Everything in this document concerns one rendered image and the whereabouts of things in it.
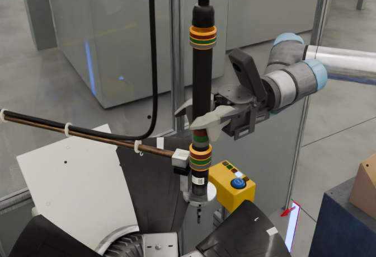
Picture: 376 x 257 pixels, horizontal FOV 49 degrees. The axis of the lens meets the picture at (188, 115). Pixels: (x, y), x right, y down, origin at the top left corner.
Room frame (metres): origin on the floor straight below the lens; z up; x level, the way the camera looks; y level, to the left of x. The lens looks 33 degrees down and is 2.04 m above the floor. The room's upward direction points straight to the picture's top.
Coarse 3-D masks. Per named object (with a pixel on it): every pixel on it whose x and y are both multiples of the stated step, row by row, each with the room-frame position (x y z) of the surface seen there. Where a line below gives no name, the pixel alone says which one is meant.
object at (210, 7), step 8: (200, 0) 0.62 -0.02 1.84; (208, 0) 0.62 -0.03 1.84; (200, 8) 0.62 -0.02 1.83; (208, 8) 0.62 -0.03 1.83; (192, 16) 0.62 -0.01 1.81; (200, 16) 0.61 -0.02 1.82; (208, 16) 0.61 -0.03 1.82; (192, 24) 0.62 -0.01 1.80; (200, 24) 0.61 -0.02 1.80; (208, 24) 0.61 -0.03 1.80; (192, 176) 0.62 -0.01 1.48; (200, 176) 0.61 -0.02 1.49; (208, 176) 0.62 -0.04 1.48; (192, 184) 0.62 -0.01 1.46; (200, 184) 0.61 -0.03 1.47; (192, 192) 0.62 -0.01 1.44; (200, 192) 0.61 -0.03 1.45
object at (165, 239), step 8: (168, 232) 0.65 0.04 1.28; (144, 240) 0.65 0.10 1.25; (152, 240) 0.65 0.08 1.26; (160, 240) 0.64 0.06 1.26; (168, 240) 0.64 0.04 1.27; (176, 240) 0.63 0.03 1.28; (144, 248) 0.64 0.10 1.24; (152, 248) 0.64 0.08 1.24; (168, 248) 0.62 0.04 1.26; (176, 248) 0.62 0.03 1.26; (144, 256) 0.63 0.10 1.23; (152, 256) 0.62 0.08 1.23; (160, 256) 0.62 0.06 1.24; (168, 256) 0.61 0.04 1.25; (176, 256) 0.61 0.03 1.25
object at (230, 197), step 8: (216, 168) 1.12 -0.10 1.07; (224, 168) 1.12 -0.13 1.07; (216, 176) 1.08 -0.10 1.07; (224, 176) 1.08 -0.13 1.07; (232, 176) 1.08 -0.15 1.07; (240, 176) 1.08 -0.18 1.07; (216, 184) 1.06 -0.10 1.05; (224, 184) 1.04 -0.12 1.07; (232, 184) 1.04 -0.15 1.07; (248, 184) 1.04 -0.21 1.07; (224, 192) 1.02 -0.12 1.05; (232, 192) 1.00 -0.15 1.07; (240, 192) 1.00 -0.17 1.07; (248, 192) 1.02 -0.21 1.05; (224, 200) 1.02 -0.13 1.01; (232, 200) 0.99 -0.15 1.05; (240, 200) 1.00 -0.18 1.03; (232, 208) 0.99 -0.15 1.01
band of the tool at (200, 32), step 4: (192, 28) 0.64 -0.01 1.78; (196, 28) 0.65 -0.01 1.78; (200, 28) 0.65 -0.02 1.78; (204, 28) 0.65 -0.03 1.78; (208, 28) 0.65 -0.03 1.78; (212, 28) 0.64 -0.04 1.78; (216, 28) 0.63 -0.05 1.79; (192, 32) 0.61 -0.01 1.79; (196, 32) 0.61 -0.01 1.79; (200, 32) 0.65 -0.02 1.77; (204, 32) 0.65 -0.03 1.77; (208, 32) 0.61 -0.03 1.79; (212, 32) 0.61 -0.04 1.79; (200, 44) 0.61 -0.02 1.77; (204, 44) 0.61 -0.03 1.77; (208, 44) 0.61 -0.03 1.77; (196, 48) 0.61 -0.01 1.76
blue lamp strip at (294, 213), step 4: (296, 208) 0.82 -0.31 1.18; (292, 212) 0.83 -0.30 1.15; (296, 212) 0.82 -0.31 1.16; (292, 216) 0.83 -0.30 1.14; (296, 216) 0.82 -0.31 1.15; (292, 220) 0.83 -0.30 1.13; (296, 220) 0.82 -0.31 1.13; (292, 224) 0.83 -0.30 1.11; (288, 228) 0.84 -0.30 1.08; (292, 228) 0.82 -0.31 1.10; (288, 232) 0.83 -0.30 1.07; (292, 232) 0.82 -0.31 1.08; (288, 236) 0.83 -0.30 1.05; (292, 236) 0.82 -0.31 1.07; (288, 240) 0.83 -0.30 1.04; (288, 244) 0.83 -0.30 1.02; (288, 248) 0.82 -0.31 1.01
